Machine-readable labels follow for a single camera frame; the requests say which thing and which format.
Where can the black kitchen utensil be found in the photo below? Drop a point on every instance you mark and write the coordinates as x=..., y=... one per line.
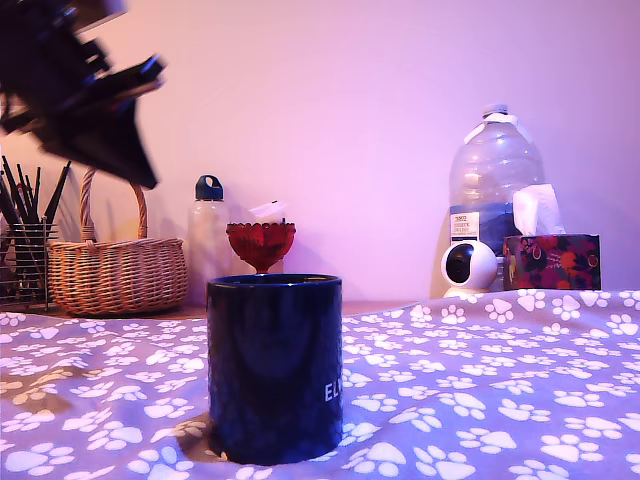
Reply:
x=56, y=190
x=36, y=195
x=13, y=190
x=26, y=195

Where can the clear bottle dark cap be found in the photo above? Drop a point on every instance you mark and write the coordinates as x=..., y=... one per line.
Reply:
x=206, y=235

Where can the wicker basket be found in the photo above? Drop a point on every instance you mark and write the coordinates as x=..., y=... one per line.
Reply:
x=125, y=280

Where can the white paper packet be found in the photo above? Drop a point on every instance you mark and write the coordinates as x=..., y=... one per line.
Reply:
x=268, y=211

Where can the red glass goblet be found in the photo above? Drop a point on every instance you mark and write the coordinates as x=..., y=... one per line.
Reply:
x=261, y=245

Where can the dark blue mug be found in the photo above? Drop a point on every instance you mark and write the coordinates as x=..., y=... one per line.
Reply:
x=276, y=375

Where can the large clear water bottle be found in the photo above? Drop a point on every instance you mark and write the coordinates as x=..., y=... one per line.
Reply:
x=491, y=165

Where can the paw print cloth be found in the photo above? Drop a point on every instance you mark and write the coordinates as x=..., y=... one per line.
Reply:
x=450, y=375

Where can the white tissue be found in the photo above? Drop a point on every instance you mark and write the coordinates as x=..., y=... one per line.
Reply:
x=536, y=210

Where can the floral tissue box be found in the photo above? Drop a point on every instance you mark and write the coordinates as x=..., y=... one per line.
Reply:
x=551, y=262

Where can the grey camera box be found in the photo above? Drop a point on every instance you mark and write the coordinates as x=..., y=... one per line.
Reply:
x=100, y=9

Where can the small white round camera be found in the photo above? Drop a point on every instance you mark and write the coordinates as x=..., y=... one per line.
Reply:
x=481, y=260

